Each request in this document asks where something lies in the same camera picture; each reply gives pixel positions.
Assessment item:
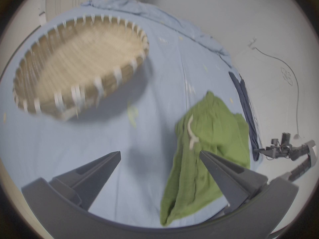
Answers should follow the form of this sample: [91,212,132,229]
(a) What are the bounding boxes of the dark blue garment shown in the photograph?
[228,71,262,161]

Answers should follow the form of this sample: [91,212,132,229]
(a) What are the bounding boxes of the white wardrobe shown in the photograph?
[37,0,140,27]

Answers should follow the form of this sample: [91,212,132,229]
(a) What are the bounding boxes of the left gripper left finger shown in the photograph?
[51,151,122,211]

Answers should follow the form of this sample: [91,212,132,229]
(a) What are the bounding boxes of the bed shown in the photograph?
[0,0,318,230]

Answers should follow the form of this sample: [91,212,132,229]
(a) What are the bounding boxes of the round woven basket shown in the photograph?
[12,14,150,121]

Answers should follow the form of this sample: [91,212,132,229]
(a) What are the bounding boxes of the green shorts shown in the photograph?
[159,91,251,227]

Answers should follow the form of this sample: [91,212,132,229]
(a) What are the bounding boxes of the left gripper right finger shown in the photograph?
[199,150,269,213]

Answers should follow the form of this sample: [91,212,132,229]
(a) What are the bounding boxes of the pale blue quilt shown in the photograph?
[80,0,233,67]

